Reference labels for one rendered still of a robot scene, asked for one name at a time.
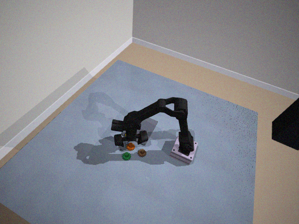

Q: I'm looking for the orange gear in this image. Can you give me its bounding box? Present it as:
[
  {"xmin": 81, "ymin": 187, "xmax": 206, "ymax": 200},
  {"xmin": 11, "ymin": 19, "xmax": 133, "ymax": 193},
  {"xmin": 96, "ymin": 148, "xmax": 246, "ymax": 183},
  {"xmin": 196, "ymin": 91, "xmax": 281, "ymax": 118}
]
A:
[{"xmin": 127, "ymin": 143, "xmax": 135, "ymax": 151}]

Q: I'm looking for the green gear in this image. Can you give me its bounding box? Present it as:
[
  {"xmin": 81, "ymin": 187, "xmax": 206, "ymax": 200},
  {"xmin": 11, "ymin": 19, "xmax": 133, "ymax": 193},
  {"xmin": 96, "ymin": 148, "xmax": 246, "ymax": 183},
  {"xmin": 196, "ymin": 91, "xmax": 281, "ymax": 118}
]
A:
[{"xmin": 122, "ymin": 152, "xmax": 131, "ymax": 161}]

